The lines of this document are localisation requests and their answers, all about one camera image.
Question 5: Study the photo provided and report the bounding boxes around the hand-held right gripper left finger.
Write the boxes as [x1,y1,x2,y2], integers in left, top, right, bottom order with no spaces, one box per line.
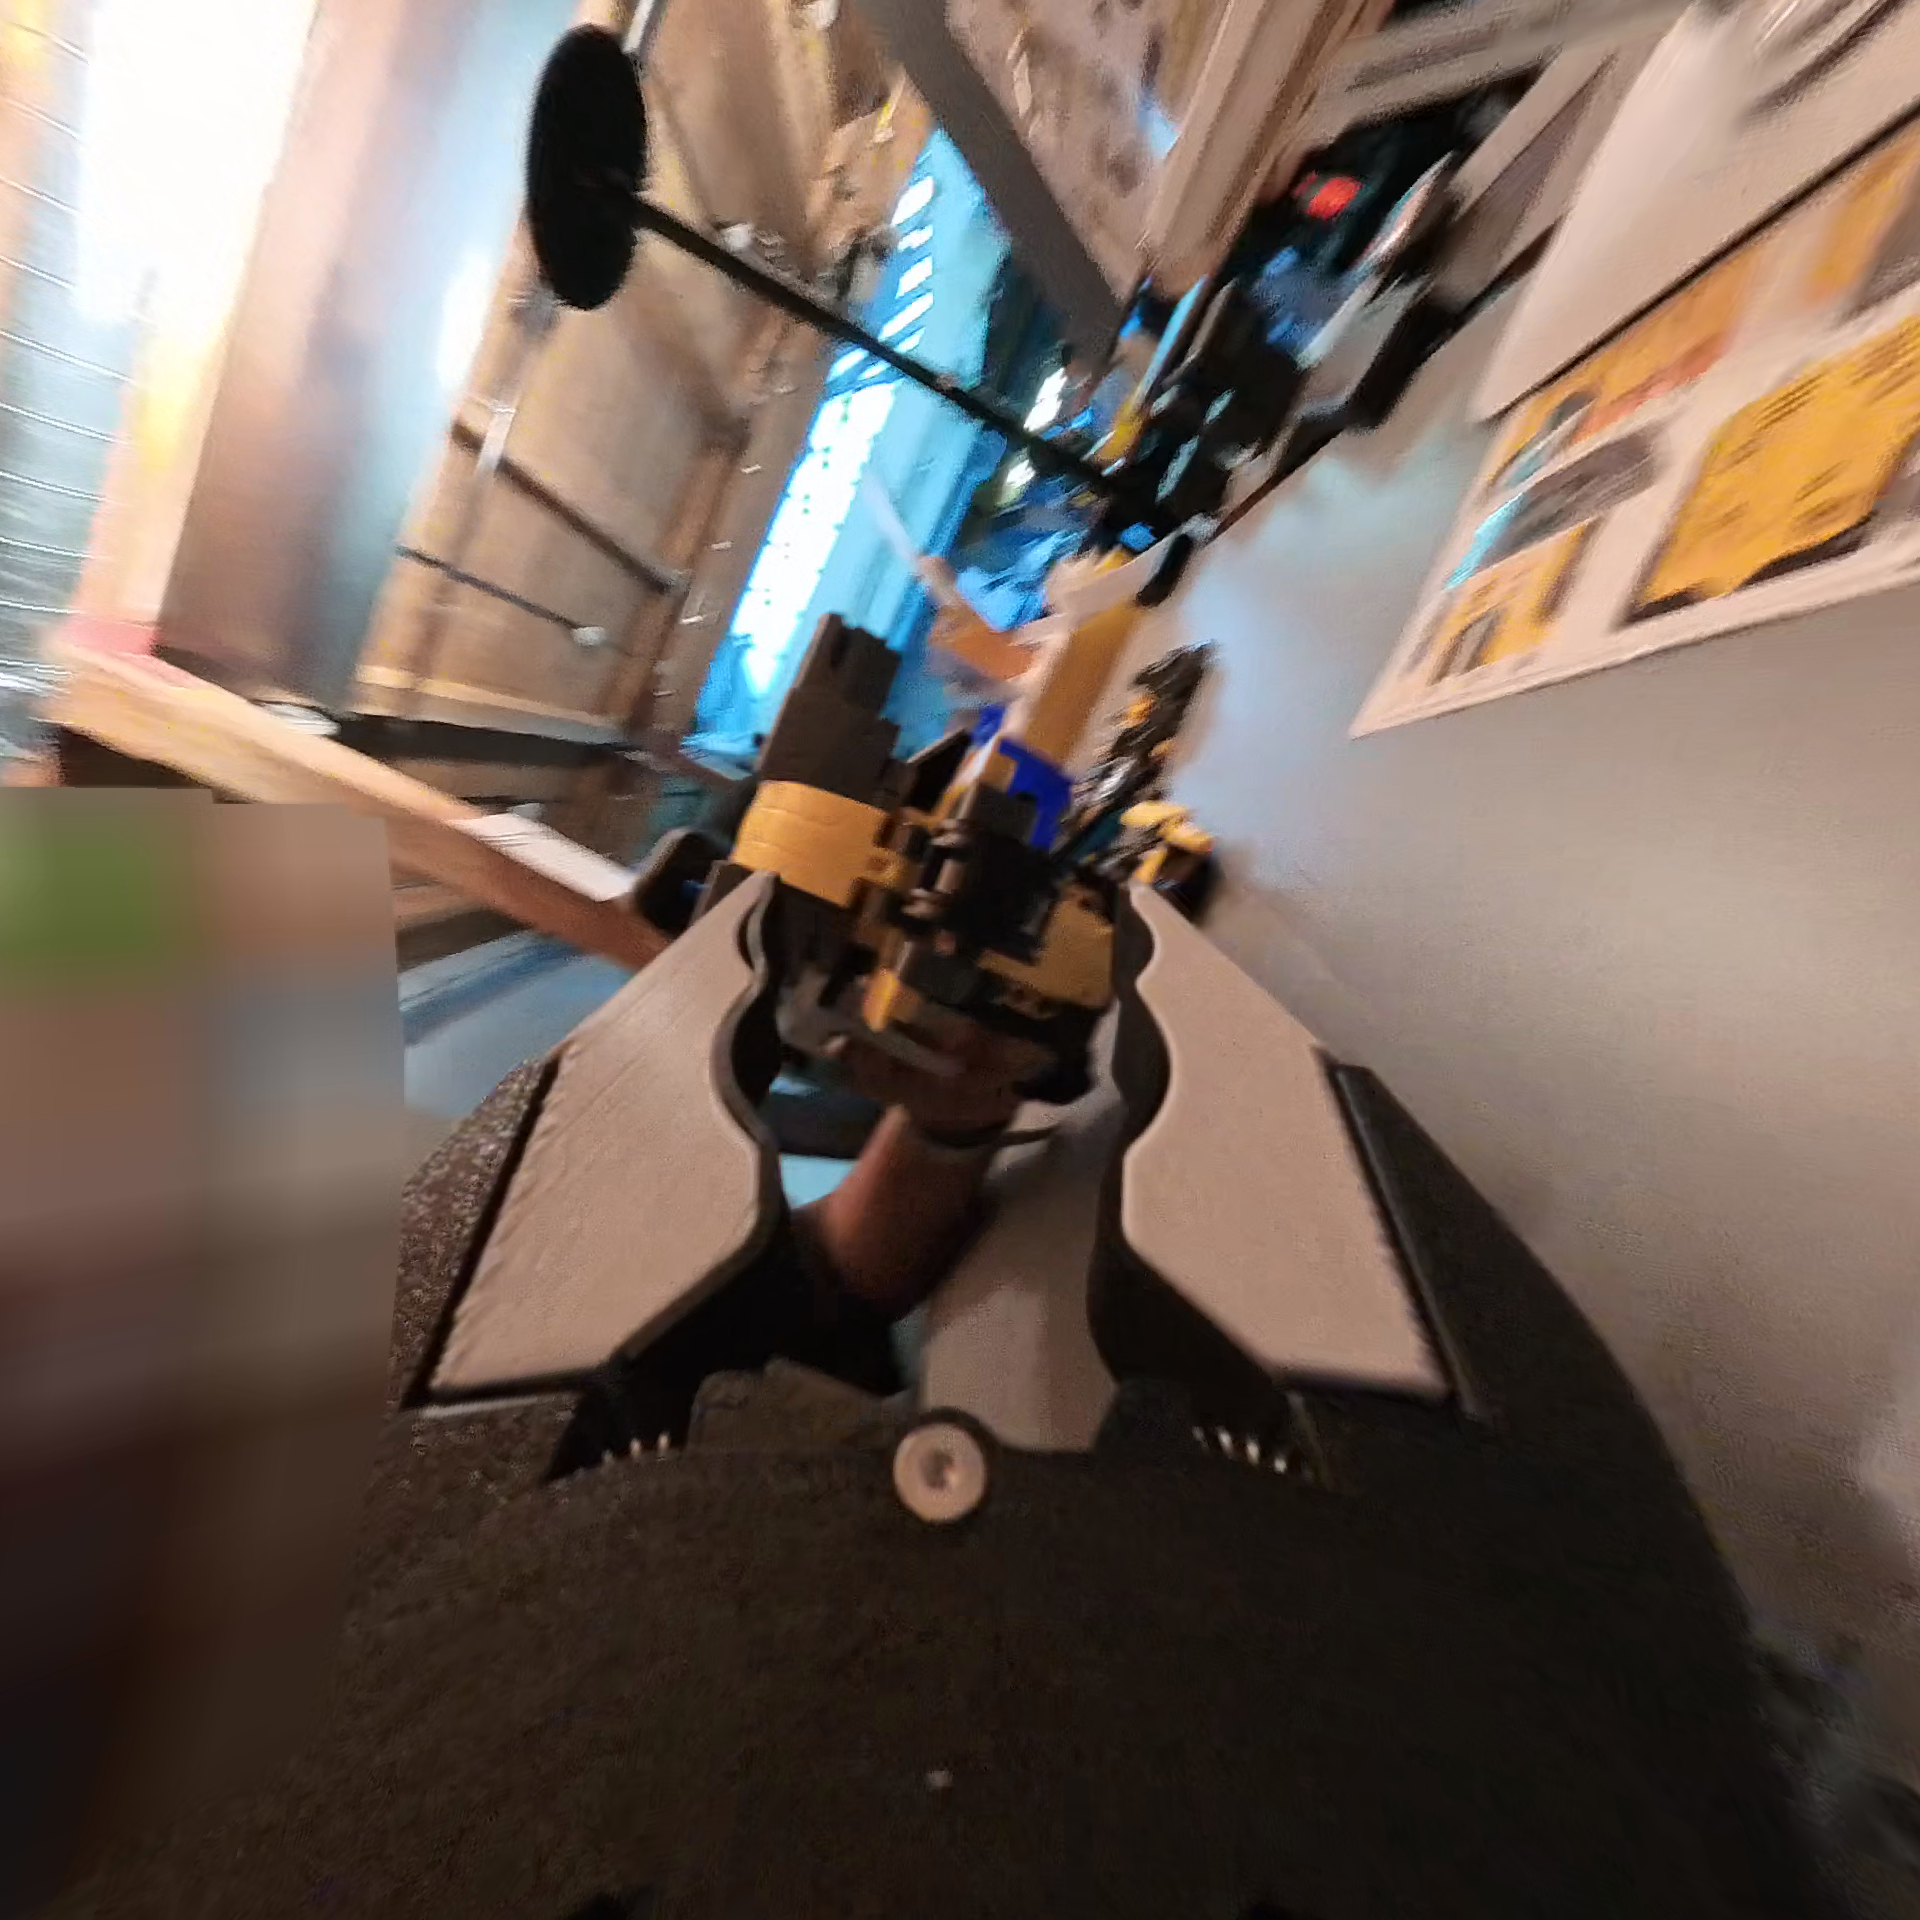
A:
[425,869,785,1403]

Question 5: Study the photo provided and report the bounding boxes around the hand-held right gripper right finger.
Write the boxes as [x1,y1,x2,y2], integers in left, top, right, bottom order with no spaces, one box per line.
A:
[1101,886,1452,1398]

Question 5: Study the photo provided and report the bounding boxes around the yellow grey toy vehicle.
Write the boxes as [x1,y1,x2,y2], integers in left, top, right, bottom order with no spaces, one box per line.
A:
[638,610,1124,1115]

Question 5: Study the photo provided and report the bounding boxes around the pile of toy building parts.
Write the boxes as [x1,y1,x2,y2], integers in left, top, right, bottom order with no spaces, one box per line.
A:
[1079,643,1220,865]

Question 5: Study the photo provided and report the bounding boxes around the yellow black sticker sheet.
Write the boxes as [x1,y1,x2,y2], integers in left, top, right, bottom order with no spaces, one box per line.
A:
[1346,125,1920,740]

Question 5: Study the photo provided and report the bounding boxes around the black pole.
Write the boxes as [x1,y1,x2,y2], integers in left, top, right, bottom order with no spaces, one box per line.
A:
[522,24,1190,536]

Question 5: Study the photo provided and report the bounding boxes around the white book stand black board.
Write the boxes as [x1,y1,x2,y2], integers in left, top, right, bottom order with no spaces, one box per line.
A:
[901,0,1920,426]

